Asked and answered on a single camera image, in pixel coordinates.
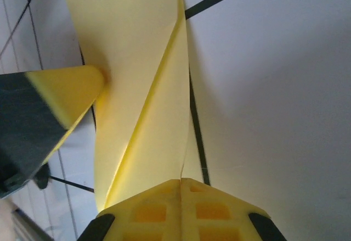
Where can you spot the yellow square paper sheet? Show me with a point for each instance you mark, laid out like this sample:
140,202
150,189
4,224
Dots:
131,32

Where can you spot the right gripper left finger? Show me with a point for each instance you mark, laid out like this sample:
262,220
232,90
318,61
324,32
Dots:
148,213

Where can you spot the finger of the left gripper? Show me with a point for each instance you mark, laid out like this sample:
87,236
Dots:
68,87

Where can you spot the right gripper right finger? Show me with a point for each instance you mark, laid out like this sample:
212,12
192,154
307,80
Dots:
214,213

